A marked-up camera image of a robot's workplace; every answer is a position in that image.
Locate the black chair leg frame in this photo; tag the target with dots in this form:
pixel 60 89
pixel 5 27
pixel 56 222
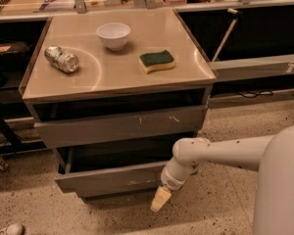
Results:
pixel 17 133

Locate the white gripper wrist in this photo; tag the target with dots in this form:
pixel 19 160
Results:
pixel 171 181

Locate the crushed silver soda can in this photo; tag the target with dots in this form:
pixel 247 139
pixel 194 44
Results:
pixel 61 59

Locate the grey drawer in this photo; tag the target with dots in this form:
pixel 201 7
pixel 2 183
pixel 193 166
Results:
pixel 108 169
pixel 91 130

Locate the white ceramic bowl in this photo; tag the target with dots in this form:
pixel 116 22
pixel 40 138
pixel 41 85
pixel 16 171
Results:
pixel 113 36

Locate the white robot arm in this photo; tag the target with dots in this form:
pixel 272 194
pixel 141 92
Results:
pixel 272 157

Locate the green and yellow sponge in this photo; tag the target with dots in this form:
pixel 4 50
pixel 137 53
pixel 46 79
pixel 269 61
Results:
pixel 158 61

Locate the white shoe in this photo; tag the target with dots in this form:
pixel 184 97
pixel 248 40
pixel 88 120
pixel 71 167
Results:
pixel 13 229

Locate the grey top drawer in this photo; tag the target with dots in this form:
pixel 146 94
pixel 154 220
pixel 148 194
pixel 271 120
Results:
pixel 91 130

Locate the grey low shelf board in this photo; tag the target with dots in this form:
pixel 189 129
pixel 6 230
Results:
pixel 253 68

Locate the grey drawer cabinet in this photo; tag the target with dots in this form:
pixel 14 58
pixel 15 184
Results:
pixel 113 82

